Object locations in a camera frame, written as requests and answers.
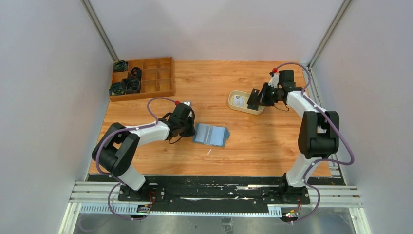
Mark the grey striped card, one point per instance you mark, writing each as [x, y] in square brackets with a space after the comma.
[253, 102]

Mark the large black coiled item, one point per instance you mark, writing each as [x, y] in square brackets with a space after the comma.
[131, 86]

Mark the black coiled item middle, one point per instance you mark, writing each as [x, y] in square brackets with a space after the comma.
[136, 73]

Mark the black mounting base rail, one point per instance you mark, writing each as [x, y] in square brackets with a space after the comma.
[210, 194]

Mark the black coiled item top-left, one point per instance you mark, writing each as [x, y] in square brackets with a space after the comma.
[120, 66]

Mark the blue card holder wallet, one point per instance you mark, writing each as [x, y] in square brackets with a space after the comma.
[210, 135]

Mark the white printed card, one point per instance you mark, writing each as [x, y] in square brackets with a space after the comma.
[238, 101]

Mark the cream oval tray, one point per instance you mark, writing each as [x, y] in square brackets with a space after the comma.
[245, 109]

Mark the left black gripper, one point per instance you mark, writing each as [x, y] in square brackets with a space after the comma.
[187, 129]

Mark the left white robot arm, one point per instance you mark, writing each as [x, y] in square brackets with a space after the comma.
[115, 151]

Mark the wooden compartment organizer box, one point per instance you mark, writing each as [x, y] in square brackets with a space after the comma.
[158, 78]

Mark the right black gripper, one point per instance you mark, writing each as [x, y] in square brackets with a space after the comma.
[262, 96]

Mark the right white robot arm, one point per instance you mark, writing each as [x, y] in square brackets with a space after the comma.
[317, 139]

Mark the black coiled item bottom-left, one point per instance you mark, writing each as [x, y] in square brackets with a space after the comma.
[116, 89]

